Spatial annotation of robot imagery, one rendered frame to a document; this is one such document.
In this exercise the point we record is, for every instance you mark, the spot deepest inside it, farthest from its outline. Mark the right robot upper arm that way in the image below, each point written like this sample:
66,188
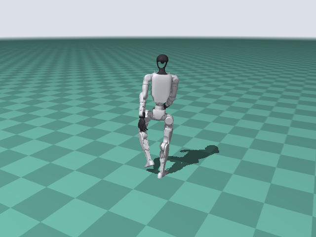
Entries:
174,87

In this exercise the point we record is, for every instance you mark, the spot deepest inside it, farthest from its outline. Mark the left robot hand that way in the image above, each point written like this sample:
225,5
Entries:
141,123

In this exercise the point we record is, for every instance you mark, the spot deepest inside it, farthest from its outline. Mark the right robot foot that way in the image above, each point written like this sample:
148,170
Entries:
160,174

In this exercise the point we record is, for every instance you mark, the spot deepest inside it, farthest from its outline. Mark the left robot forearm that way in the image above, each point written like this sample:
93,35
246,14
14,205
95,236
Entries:
142,105

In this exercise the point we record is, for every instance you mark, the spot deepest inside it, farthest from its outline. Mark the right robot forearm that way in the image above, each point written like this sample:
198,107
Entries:
170,101

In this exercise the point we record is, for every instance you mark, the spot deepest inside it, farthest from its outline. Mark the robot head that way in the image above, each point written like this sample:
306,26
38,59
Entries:
162,58

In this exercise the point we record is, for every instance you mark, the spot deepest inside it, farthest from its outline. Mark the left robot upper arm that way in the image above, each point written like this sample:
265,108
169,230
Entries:
145,85

